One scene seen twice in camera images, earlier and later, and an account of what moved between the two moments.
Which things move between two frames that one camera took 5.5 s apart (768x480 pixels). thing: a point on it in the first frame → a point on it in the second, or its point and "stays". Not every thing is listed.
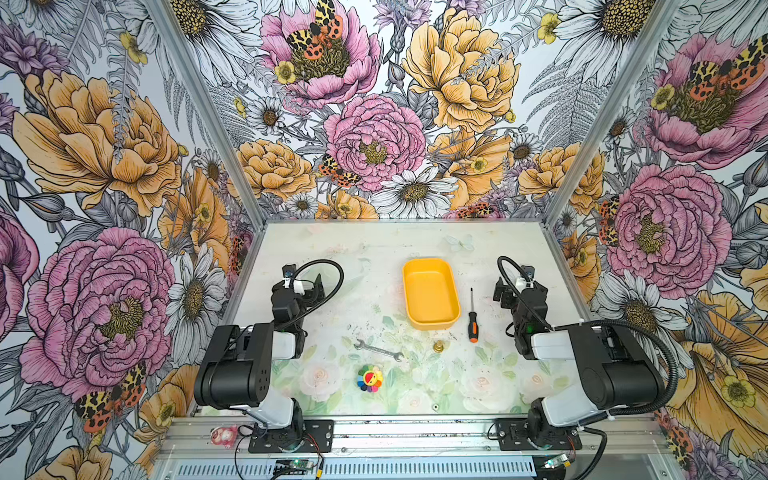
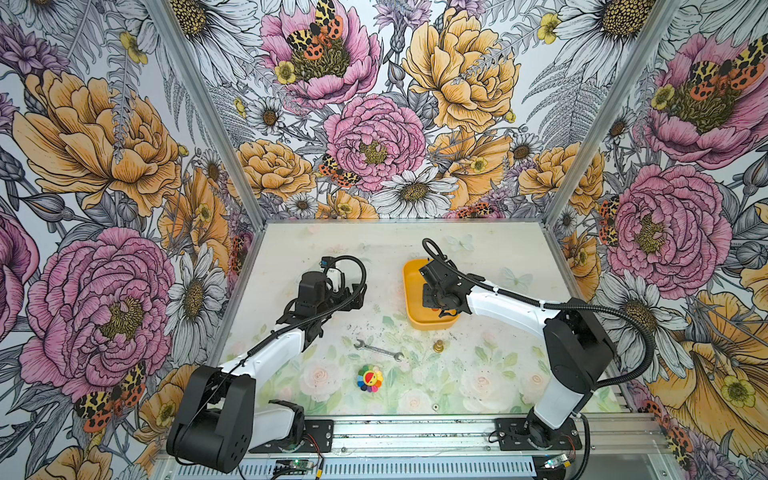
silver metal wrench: [379, 350] stays
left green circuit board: [294, 464] stays
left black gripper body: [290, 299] → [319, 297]
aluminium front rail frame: [420, 448] stays
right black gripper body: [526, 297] → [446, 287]
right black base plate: [533, 434] stays
